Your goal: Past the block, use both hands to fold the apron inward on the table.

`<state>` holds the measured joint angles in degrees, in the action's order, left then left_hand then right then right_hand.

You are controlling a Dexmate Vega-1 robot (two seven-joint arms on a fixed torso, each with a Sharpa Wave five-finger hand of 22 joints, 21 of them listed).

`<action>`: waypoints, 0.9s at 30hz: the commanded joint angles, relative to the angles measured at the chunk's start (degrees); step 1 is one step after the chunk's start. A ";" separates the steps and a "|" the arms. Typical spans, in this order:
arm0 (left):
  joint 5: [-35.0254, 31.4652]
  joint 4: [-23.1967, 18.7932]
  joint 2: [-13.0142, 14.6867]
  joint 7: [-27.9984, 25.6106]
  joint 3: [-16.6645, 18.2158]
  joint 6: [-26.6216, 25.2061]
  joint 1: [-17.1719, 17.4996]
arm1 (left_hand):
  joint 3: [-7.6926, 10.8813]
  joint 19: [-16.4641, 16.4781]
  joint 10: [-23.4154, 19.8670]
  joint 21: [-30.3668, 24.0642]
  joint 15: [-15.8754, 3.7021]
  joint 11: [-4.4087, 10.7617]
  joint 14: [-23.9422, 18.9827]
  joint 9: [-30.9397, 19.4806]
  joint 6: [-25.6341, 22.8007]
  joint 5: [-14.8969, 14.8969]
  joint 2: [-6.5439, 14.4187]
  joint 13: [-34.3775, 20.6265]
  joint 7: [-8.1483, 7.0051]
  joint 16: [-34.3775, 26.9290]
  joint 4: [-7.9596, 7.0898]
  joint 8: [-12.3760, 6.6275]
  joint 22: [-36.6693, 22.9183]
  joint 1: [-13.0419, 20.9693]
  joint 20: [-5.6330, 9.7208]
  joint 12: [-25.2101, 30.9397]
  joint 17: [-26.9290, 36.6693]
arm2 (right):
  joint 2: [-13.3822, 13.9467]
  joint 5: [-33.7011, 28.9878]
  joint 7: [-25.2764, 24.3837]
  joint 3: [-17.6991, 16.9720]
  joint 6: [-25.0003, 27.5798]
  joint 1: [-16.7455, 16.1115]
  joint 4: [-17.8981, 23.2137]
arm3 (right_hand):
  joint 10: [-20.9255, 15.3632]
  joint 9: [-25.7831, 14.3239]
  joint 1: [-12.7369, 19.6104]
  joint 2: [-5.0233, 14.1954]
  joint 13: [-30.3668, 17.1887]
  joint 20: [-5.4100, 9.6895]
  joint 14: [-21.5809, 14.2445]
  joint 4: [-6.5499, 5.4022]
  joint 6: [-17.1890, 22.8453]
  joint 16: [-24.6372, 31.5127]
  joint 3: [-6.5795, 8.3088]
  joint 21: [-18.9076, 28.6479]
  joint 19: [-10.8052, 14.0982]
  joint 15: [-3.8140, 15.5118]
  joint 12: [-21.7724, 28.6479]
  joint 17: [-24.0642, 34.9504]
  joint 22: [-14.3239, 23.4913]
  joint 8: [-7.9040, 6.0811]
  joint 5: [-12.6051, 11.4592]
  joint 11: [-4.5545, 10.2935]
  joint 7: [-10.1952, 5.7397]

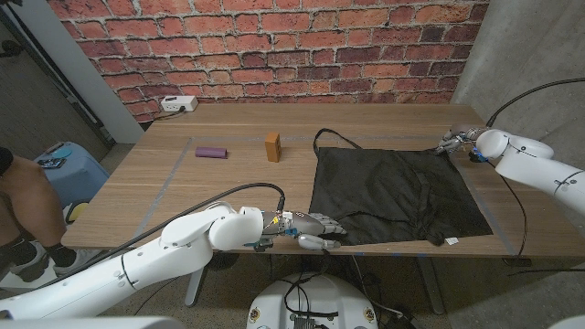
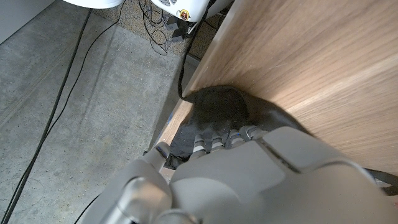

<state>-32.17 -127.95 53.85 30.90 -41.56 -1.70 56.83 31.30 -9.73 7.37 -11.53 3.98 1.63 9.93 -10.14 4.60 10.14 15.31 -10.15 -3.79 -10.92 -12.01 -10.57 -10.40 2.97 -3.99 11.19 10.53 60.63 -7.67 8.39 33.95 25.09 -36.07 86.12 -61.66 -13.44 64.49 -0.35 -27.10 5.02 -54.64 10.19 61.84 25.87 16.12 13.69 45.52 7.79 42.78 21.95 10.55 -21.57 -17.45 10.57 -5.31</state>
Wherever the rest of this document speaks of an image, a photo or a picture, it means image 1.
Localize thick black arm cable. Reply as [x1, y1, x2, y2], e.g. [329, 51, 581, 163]
[484, 77, 585, 129]
[36, 182, 287, 293]

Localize yellow round object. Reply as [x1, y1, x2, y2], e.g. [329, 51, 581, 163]
[68, 202, 89, 224]

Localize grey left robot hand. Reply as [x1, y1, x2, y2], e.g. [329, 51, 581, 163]
[261, 210, 347, 251]

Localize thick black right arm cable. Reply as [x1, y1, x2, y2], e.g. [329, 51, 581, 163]
[484, 77, 585, 129]

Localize person bare leg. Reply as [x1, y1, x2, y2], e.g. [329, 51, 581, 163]
[0, 146, 68, 250]

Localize grey metal table leg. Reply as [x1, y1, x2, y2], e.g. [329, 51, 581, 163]
[184, 267, 206, 308]
[416, 256, 447, 315]

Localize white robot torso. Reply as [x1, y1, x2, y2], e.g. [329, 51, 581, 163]
[246, 272, 379, 329]

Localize white power strip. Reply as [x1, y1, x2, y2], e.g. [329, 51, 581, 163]
[160, 94, 199, 113]

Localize brick wall print backdrop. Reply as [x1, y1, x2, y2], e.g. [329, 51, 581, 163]
[47, 0, 490, 123]

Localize purple cylinder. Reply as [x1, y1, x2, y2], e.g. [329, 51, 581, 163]
[195, 145, 229, 160]

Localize dark grey sneaker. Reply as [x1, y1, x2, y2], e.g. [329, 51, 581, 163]
[48, 244, 104, 278]
[8, 241, 50, 283]

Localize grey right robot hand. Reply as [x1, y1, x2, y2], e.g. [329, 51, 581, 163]
[434, 122, 488, 156]

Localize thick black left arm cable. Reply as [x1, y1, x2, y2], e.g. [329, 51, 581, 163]
[36, 182, 287, 293]

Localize blue plastic stool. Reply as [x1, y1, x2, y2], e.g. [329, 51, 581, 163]
[34, 141, 111, 216]

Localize black apron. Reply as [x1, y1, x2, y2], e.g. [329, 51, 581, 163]
[308, 128, 494, 248]

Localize black phone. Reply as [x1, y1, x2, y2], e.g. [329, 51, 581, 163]
[36, 157, 68, 170]

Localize orange wooden block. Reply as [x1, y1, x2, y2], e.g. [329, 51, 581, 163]
[264, 132, 282, 164]

